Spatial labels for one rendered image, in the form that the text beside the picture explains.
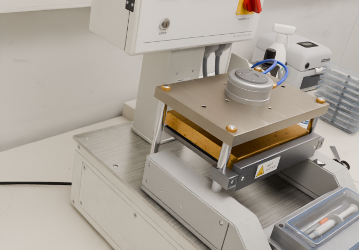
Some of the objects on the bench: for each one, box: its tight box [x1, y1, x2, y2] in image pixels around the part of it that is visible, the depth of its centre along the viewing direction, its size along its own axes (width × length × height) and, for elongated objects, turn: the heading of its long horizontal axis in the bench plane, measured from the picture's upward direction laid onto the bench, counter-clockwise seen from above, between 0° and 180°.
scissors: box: [330, 146, 350, 170], centre depth 144 cm, size 14×6×1 cm, turn 156°
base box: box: [70, 141, 197, 250], centre depth 94 cm, size 54×38×17 cm
